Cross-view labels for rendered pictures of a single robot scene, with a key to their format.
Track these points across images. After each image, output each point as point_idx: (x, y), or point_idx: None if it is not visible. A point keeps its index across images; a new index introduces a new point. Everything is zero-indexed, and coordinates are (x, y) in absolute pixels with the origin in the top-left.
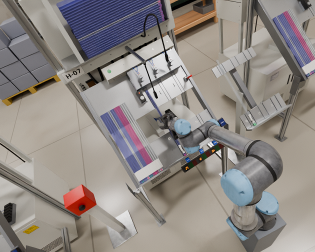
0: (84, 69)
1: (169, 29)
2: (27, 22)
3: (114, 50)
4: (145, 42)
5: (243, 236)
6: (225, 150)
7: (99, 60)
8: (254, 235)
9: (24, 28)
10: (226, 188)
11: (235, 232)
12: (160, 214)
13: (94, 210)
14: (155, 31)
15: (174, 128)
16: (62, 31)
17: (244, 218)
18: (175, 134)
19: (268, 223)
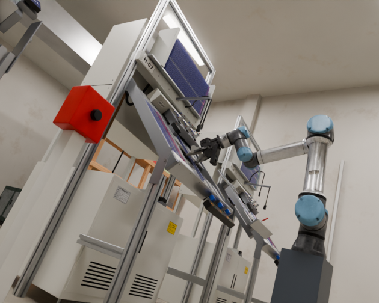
0: (154, 71)
1: (195, 125)
2: (158, 21)
3: (171, 90)
4: (183, 113)
5: (322, 203)
6: (219, 256)
7: (163, 81)
8: (316, 257)
9: (154, 20)
10: (314, 122)
11: (314, 198)
12: None
13: (73, 154)
14: (190, 116)
15: (236, 130)
16: (172, 44)
17: (321, 172)
18: (216, 156)
19: (323, 243)
